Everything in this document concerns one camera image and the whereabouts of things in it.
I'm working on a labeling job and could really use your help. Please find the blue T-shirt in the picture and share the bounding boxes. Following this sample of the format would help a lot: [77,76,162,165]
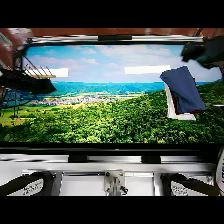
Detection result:
[159,65,207,115]

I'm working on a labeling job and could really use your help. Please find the white garment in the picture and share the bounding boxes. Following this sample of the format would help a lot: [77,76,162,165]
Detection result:
[164,82,197,121]

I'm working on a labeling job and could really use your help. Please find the silver frame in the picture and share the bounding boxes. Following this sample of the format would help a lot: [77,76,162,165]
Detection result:
[0,33,224,197]

